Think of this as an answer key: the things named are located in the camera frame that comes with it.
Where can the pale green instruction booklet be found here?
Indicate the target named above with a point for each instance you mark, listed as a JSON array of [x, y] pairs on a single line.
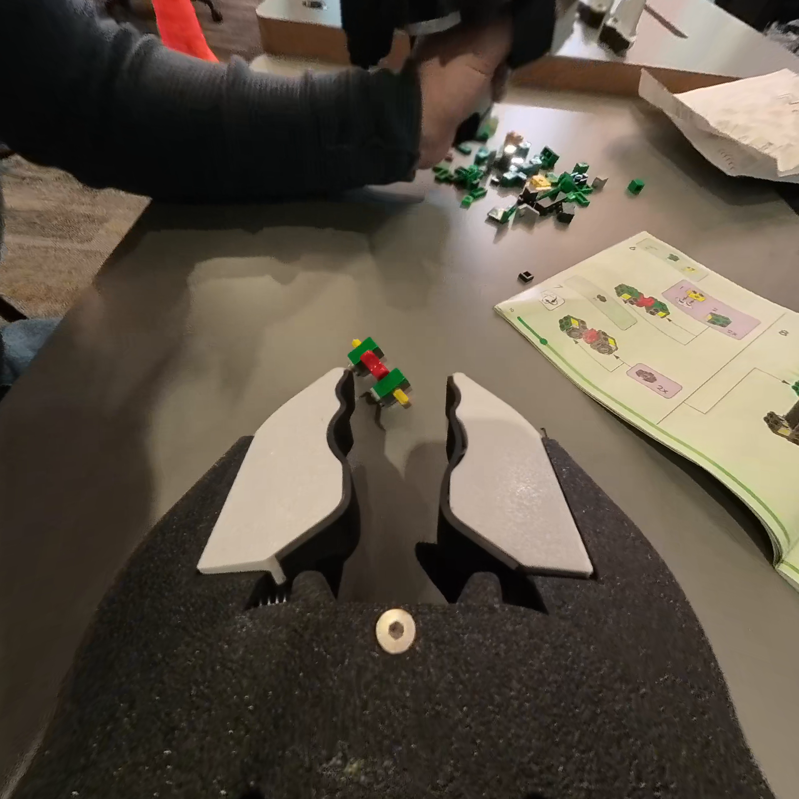
[[655, 349]]

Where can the light table with wooden edge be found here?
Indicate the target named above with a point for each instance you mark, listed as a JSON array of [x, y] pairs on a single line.
[[699, 53]]

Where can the person's left forearm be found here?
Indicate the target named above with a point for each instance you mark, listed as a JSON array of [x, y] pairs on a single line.
[[218, 112]]

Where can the person's left hand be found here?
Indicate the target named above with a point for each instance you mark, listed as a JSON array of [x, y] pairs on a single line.
[[455, 81]]

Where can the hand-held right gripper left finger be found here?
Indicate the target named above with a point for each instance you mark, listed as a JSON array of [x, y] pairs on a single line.
[[281, 487]]

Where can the white paper bag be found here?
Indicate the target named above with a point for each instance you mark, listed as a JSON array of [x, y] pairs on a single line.
[[736, 118]]

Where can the grey desk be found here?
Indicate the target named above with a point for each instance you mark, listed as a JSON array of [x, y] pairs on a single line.
[[249, 312]]

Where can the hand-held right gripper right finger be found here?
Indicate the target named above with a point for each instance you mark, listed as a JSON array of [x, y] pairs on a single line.
[[512, 487]]

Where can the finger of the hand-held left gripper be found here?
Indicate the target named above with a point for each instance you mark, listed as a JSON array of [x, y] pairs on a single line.
[[488, 117]]

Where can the orange red object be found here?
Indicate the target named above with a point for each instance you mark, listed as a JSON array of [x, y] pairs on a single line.
[[178, 25]]

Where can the green red yellow brick assembly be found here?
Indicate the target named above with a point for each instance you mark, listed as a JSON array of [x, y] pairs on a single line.
[[377, 371]]

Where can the pile of small toy bricks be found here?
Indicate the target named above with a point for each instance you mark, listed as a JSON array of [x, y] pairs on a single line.
[[537, 187]]

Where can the loose grey finger part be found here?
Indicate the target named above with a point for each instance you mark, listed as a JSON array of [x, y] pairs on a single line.
[[592, 9], [621, 22]]

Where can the person's leg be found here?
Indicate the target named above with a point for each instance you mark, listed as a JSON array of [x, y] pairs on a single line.
[[22, 356]]

